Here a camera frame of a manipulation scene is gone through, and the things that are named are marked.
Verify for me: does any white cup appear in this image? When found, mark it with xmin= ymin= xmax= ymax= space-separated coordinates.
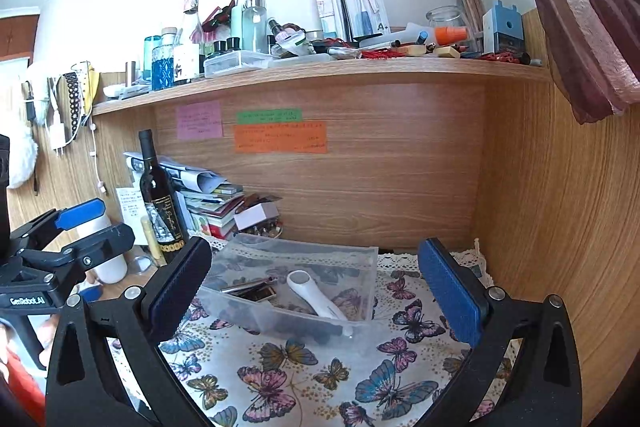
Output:
xmin=75 ymin=212 xmax=130 ymax=285

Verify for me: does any white handwritten paper note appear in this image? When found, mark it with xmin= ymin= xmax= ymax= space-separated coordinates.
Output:
xmin=116 ymin=186 xmax=147 ymax=228

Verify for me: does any clear tube of pencils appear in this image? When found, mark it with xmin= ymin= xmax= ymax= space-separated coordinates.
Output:
xmin=450 ymin=0 xmax=488 ymax=50

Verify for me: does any clear plastic storage box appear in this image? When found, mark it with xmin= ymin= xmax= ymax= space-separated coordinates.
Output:
xmin=197 ymin=233 xmax=380 ymax=343

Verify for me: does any red cloth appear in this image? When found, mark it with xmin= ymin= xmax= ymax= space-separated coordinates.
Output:
xmin=0 ymin=347 xmax=48 ymax=427

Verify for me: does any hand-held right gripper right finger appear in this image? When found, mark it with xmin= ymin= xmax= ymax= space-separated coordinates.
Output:
xmin=416 ymin=238 xmax=584 ymax=427

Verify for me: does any blue pencil sharpener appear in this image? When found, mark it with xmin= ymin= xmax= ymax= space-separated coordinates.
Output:
xmin=482 ymin=0 xmax=526 ymax=55

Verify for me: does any white handheld callus remover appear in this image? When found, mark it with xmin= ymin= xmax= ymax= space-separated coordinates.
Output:
xmin=286 ymin=270 xmax=355 ymax=339

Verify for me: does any red cord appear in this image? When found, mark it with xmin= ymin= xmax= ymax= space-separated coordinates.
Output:
xmin=475 ymin=51 xmax=531 ymax=66

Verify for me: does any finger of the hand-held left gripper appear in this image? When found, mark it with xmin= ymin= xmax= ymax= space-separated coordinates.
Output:
xmin=47 ymin=223 xmax=137 ymax=303
xmin=9 ymin=198 xmax=107 ymax=259

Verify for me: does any clear flat plastic case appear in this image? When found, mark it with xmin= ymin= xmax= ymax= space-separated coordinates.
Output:
xmin=203 ymin=51 xmax=275 ymax=78

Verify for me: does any yellow hanging pouch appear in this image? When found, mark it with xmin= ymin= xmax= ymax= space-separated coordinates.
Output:
xmin=82 ymin=69 xmax=101 ymax=115

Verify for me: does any empty glass jar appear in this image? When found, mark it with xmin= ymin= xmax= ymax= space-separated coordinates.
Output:
xmin=426 ymin=6 xmax=468 ymax=38

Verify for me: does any silver metal tube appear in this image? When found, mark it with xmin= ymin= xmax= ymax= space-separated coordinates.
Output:
xmin=220 ymin=276 xmax=280 ymax=294

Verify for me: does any orange sticky note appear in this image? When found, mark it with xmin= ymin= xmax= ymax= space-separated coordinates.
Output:
xmin=234 ymin=122 xmax=328 ymax=154

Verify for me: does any small dark rectangular lighter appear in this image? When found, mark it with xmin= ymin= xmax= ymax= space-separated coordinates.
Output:
xmin=231 ymin=286 xmax=277 ymax=303

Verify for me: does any brown sheer curtain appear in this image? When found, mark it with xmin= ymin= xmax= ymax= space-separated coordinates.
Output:
xmin=460 ymin=0 xmax=640 ymax=125

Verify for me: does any white cardboard carton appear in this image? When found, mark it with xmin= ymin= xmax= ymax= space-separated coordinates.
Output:
xmin=233 ymin=203 xmax=280 ymax=232

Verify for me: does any wooden shelf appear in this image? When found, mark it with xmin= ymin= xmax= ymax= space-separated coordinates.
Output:
xmin=91 ymin=57 xmax=553 ymax=116

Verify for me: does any folded newspaper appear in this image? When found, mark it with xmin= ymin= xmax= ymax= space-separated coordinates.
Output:
xmin=123 ymin=151 xmax=226 ymax=194

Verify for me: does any pink sticky note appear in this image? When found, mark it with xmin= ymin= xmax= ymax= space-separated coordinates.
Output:
xmin=176 ymin=102 xmax=224 ymax=141

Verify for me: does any blue patterned bottle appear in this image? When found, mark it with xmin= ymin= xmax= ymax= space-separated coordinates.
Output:
xmin=151 ymin=27 xmax=178 ymax=91

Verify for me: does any white charging cable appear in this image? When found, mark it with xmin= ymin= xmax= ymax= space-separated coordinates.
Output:
xmin=90 ymin=117 xmax=108 ymax=195

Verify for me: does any white wall charger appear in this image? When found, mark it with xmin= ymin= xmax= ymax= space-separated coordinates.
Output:
xmin=49 ymin=77 xmax=71 ymax=152

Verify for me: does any black white beaded strap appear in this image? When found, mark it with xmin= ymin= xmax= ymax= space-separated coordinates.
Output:
xmin=62 ymin=72 xmax=83 ymax=142

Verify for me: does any white fluffy item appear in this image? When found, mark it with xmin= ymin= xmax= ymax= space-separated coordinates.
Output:
xmin=7 ymin=132 xmax=40 ymax=190

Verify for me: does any dark wine bottle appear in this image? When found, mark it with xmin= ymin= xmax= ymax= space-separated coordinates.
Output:
xmin=137 ymin=129 xmax=191 ymax=265

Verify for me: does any tall clear glass bottle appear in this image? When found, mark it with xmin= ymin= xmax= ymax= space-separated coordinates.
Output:
xmin=177 ymin=0 xmax=203 ymax=45

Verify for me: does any pale yellow tube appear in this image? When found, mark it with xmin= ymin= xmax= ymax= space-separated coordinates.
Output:
xmin=140 ymin=216 xmax=166 ymax=268

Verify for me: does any person's left hand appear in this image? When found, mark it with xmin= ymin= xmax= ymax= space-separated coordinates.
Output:
xmin=35 ymin=314 xmax=62 ymax=355

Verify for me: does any mint green bottle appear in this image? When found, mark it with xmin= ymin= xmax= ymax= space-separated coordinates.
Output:
xmin=231 ymin=0 xmax=256 ymax=52

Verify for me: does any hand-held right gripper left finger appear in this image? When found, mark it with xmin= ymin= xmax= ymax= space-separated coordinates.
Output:
xmin=45 ymin=236 xmax=221 ymax=427

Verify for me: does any teal glass bottle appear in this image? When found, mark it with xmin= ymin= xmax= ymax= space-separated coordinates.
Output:
xmin=144 ymin=36 xmax=161 ymax=82

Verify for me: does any clear silver capped bottle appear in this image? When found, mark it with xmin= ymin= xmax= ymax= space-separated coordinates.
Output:
xmin=243 ymin=0 xmax=268 ymax=54

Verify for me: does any butterfly print tablecloth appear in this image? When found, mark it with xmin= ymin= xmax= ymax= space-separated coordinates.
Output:
xmin=107 ymin=237 xmax=523 ymax=427

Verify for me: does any stack of books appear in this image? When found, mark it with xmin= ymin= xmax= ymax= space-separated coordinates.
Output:
xmin=177 ymin=184 xmax=246 ymax=240

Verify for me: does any green sticky note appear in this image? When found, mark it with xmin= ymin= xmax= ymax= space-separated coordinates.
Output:
xmin=236 ymin=108 xmax=304 ymax=125

